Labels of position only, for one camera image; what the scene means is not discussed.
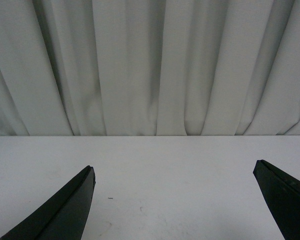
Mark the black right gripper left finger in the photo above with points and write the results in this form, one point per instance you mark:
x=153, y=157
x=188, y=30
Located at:
x=63, y=216

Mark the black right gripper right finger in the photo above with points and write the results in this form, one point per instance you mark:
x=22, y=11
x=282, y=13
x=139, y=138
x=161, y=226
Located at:
x=281, y=193

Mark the white pleated curtain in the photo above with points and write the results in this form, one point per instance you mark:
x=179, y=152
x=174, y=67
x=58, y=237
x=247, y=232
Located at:
x=149, y=67

